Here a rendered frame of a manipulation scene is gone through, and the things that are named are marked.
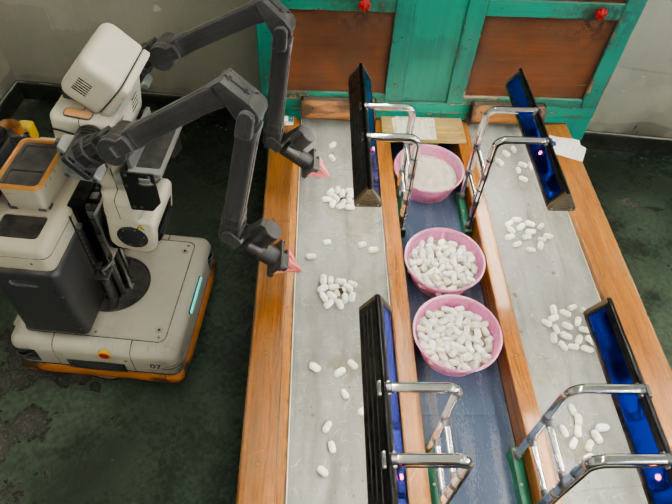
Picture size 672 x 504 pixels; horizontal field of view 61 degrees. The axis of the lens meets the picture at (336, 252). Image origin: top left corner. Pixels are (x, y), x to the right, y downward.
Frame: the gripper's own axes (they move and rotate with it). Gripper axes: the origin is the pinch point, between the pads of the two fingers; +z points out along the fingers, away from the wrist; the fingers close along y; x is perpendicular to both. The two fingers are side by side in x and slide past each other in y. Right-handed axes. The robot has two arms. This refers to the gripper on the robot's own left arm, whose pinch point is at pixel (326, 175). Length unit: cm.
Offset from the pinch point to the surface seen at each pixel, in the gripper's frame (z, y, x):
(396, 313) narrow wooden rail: 19, -55, -10
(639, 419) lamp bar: 31, -102, -63
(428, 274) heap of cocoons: 30, -38, -16
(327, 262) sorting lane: 5.0, -33.6, 5.4
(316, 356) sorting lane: 2, -68, 8
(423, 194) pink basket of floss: 32.1, -0.9, -17.7
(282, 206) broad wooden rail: -8.4, -10.9, 13.9
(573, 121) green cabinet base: 81, 41, -64
